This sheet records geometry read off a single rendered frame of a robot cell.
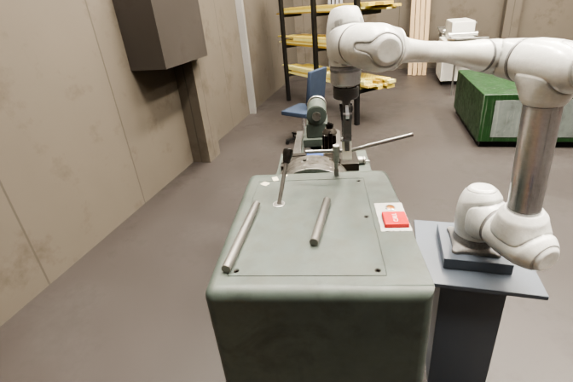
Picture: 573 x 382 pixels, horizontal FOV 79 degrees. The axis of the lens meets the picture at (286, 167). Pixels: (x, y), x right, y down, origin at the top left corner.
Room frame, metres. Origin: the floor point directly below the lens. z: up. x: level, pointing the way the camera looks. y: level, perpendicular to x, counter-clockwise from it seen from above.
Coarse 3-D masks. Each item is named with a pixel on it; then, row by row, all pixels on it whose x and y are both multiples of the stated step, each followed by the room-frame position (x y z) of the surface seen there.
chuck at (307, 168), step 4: (296, 168) 1.19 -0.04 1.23; (300, 168) 1.17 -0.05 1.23; (304, 168) 1.16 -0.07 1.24; (308, 168) 1.16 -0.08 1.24; (312, 168) 1.15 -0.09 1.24; (316, 168) 1.15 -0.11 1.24; (320, 168) 1.15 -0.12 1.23; (324, 168) 1.16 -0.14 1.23; (328, 168) 1.16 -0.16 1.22; (332, 168) 1.17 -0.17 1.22; (288, 172) 1.19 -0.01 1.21; (292, 172) 1.16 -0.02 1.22; (296, 172) 1.16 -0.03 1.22; (300, 172) 1.16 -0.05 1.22; (304, 172) 1.16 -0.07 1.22; (308, 172) 1.15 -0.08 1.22; (312, 172) 1.15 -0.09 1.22; (316, 172) 1.15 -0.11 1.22; (320, 172) 1.15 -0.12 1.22
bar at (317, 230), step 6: (324, 198) 0.87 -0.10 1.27; (324, 204) 0.83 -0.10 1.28; (324, 210) 0.80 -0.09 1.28; (318, 216) 0.78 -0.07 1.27; (324, 216) 0.78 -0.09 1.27; (318, 222) 0.75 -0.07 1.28; (324, 222) 0.76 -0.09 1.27; (318, 228) 0.72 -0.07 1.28; (312, 234) 0.70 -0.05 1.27; (318, 234) 0.70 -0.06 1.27; (312, 240) 0.68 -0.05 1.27; (318, 240) 0.68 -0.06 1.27
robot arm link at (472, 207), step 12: (468, 192) 1.18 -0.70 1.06; (480, 192) 1.15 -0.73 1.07; (492, 192) 1.14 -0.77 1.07; (468, 204) 1.15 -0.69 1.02; (480, 204) 1.12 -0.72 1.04; (492, 204) 1.11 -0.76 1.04; (456, 216) 1.19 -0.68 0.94; (468, 216) 1.13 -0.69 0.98; (480, 216) 1.09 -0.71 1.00; (456, 228) 1.19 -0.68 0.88; (468, 228) 1.12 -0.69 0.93; (480, 228) 1.07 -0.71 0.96; (480, 240) 1.11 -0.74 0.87
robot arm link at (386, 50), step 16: (352, 32) 0.88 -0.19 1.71; (368, 32) 0.82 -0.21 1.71; (384, 32) 0.80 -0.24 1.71; (400, 32) 0.86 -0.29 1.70; (352, 48) 0.85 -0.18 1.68; (368, 48) 0.81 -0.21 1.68; (384, 48) 0.79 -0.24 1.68; (400, 48) 0.80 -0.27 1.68; (416, 48) 0.88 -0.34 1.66; (432, 48) 0.92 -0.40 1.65; (448, 48) 1.02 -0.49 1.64; (464, 48) 1.08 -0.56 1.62; (480, 48) 1.08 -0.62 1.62; (352, 64) 0.88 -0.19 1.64; (368, 64) 0.81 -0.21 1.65; (384, 64) 0.79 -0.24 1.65; (400, 64) 0.86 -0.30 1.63; (464, 64) 1.09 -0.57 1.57; (480, 64) 1.08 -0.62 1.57
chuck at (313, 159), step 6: (306, 156) 1.27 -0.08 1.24; (312, 156) 1.26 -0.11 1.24; (318, 156) 1.26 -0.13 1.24; (324, 156) 1.26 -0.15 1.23; (294, 162) 1.25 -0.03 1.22; (300, 162) 1.23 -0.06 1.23; (306, 162) 1.21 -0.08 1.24; (312, 162) 1.20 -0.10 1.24; (318, 162) 1.20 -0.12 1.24; (324, 162) 1.21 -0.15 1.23; (330, 162) 1.22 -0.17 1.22; (288, 168) 1.23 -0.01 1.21; (294, 168) 1.20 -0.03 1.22; (342, 168) 1.23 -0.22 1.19
